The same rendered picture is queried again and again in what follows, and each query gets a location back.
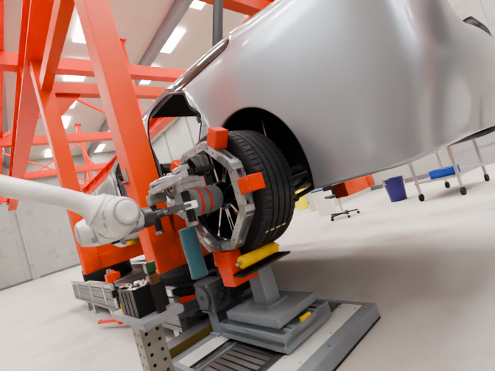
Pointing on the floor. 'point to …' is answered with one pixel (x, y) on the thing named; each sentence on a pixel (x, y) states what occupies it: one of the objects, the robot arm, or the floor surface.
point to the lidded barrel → (325, 207)
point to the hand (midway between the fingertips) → (188, 205)
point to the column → (153, 349)
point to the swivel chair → (338, 202)
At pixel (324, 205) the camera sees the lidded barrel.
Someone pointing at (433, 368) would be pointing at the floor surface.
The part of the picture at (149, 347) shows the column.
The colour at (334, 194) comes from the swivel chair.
